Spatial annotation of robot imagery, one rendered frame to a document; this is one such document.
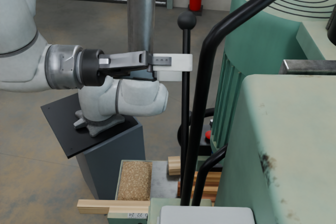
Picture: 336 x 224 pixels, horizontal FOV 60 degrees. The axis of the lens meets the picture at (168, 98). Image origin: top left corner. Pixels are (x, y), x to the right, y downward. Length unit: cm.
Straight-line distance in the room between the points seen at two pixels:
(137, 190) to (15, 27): 52
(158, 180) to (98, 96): 52
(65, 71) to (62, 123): 91
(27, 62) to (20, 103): 209
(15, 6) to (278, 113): 44
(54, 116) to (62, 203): 65
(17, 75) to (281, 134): 50
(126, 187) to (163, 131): 136
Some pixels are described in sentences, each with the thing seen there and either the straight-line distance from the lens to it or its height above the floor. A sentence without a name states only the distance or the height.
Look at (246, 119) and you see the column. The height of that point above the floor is 150.
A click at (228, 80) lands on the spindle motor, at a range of 43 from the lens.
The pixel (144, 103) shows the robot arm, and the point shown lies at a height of 80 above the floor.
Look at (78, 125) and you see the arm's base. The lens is 141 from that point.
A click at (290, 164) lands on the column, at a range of 18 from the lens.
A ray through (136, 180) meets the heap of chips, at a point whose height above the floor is 94.
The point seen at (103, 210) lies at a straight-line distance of 83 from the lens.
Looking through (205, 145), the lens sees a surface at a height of 101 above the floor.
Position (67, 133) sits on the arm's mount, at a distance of 143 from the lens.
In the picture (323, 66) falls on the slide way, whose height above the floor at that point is 152.
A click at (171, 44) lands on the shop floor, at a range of 306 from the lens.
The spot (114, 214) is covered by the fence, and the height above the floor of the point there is 95.
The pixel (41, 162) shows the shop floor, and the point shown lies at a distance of 218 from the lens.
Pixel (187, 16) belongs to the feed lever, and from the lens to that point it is 53.
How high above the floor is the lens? 166
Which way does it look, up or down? 43 degrees down
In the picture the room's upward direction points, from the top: straight up
